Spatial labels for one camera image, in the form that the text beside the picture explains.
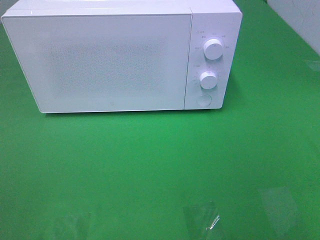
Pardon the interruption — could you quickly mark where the round door release button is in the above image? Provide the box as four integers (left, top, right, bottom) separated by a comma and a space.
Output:
196, 94, 212, 107

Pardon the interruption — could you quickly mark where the white timer knob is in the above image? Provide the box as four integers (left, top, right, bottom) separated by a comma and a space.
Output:
199, 71, 218, 90

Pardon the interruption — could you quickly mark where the white microwave door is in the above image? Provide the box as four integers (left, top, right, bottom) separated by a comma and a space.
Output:
3, 14, 192, 113

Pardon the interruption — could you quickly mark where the white power knob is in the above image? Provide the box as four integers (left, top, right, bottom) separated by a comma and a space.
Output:
203, 37, 224, 60

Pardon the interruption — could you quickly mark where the white microwave oven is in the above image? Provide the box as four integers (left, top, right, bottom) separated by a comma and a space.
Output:
1, 0, 243, 111

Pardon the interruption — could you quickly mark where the clear tape patch centre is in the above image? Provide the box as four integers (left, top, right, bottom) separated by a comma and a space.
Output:
183, 201, 226, 240

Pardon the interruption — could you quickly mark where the clear tape patch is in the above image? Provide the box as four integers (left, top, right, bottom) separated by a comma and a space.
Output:
258, 186, 299, 238
183, 201, 226, 240
304, 60, 320, 72

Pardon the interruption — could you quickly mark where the clear tape patch far right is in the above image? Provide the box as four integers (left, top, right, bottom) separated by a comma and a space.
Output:
304, 60, 320, 72

